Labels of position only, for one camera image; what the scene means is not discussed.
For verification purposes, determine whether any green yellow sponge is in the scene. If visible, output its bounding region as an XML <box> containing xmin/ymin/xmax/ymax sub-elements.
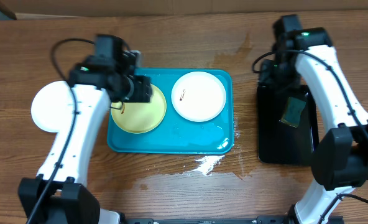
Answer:
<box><xmin>280</xmin><ymin>97</ymin><xmax>306</xmax><ymax>128</ymax></box>

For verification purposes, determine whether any black rectangular tray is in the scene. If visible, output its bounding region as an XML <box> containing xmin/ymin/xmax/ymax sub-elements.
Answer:
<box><xmin>257</xmin><ymin>85</ymin><xmax>319</xmax><ymax>166</ymax></box>

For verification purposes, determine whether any white plate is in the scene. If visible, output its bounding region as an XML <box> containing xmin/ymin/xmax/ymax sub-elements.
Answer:
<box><xmin>30</xmin><ymin>81</ymin><xmax>73</xmax><ymax>133</ymax></box>
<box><xmin>171</xmin><ymin>72</ymin><xmax>227</xmax><ymax>122</ymax></box>

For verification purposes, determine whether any teal plastic tray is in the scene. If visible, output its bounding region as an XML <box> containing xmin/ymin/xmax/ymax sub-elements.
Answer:
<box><xmin>107</xmin><ymin>68</ymin><xmax>234</xmax><ymax>154</ymax></box>

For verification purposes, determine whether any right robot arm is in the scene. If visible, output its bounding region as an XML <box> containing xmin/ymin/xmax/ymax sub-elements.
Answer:
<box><xmin>255</xmin><ymin>14</ymin><xmax>368</xmax><ymax>223</ymax></box>

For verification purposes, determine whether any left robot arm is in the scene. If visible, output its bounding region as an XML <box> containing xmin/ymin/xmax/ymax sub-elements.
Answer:
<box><xmin>18</xmin><ymin>34</ymin><xmax>152</xmax><ymax>223</ymax></box>

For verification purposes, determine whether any yellow plate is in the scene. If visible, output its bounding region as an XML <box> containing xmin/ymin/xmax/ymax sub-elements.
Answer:
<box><xmin>111</xmin><ymin>85</ymin><xmax>167</xmax><ymax>134</ymax></box>

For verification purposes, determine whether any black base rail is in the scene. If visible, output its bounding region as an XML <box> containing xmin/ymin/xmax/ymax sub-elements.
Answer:
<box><xmin>123</xmin><ymin>215</ymin><xmax>285</xmax><ymax>224</ymax></box>

